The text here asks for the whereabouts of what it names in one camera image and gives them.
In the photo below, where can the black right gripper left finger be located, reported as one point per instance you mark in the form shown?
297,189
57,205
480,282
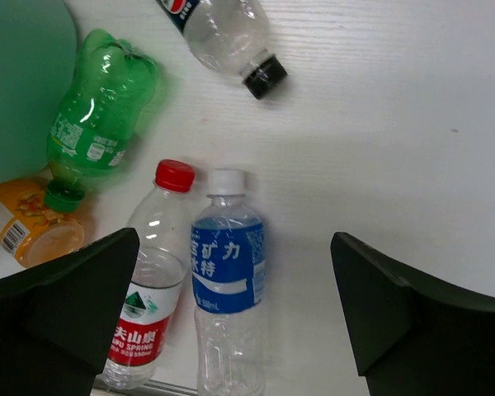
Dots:
57,319

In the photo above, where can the black cap clear bottle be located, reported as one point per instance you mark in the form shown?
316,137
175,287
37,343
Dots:
231,38

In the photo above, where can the red cap water bottle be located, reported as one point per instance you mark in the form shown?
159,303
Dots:
163,221

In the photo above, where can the green plastic bottle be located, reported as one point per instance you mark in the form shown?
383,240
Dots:
112,83

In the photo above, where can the aluminium table edge rail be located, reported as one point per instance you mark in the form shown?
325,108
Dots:
152,388

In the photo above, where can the orange juice bottle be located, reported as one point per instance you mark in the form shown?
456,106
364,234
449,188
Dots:
37,223

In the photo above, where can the blue label clear bottle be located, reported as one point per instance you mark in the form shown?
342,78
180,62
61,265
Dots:
228,280

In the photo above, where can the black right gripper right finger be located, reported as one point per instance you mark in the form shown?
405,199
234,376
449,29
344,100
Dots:
412,333

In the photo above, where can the teal plastic bin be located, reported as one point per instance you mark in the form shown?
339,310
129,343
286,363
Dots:
38,44

